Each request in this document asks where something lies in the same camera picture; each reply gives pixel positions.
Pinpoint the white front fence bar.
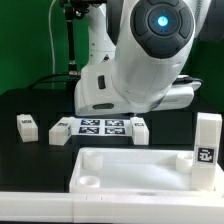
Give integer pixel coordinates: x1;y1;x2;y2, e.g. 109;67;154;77
0;192;224;224

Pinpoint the black cable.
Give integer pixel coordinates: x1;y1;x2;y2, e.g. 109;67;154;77
26;73;81;90

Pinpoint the black camera stand pole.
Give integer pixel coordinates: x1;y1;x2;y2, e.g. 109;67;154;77
59;0;89;76

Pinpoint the white desk top tray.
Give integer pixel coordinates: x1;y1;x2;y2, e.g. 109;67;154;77
69;147;224;198

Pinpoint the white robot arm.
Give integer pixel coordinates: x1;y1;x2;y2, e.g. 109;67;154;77
75;0;212;116

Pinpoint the fiducial marker sheet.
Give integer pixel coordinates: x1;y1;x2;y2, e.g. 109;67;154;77
72;118;131;136

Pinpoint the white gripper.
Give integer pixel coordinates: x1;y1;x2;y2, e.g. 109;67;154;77
75;61;194;116

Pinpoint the white cable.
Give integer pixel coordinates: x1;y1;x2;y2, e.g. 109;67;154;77
48;0;58;90

